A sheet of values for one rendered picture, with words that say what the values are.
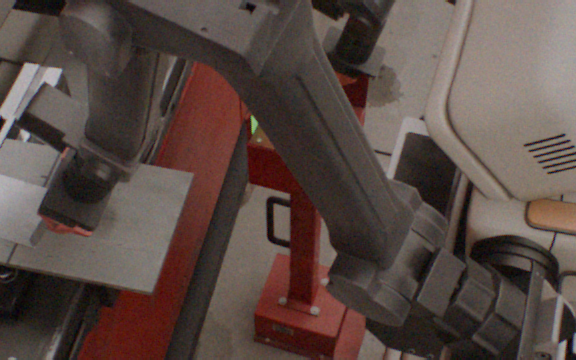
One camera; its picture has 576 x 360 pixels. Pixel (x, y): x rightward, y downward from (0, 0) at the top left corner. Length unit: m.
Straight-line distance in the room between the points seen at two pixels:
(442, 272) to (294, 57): 0.32
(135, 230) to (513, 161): 0.50
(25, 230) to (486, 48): 0.61
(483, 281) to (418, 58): 1.91
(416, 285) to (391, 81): 1.86
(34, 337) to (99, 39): 0.74
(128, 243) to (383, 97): 1.56
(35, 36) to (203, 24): 2.34
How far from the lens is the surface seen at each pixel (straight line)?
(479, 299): 0.80
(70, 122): 0.93
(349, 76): 1.43
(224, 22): 0.49
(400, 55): 2.68
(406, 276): 0.77
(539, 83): 0.76
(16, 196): 1.17
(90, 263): 1.10
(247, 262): 2.23
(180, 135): 1.56
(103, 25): 0.51
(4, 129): 1.25
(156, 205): 1.13
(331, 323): 2.01
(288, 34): 0.51
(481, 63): 0.82
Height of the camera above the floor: 1.93
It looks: 55 degrees down
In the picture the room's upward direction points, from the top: straight up
